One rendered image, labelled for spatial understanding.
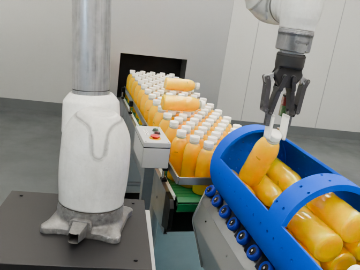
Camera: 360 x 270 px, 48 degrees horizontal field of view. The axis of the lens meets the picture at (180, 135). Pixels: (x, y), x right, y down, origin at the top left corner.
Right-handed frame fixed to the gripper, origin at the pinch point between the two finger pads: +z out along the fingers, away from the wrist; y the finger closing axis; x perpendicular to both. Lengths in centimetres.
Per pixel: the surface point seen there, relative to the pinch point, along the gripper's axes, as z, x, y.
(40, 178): 126, 248, -73
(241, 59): 22, 425, 174
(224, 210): 32.0, 11.8, -5.3
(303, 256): 17.1, -35.2, -8.6
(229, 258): 40.6, -1.4, -7.3
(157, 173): 39, 57, -17
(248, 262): 36.1, -10.1, -5.7
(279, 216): 14.7, -23.0, -7.9
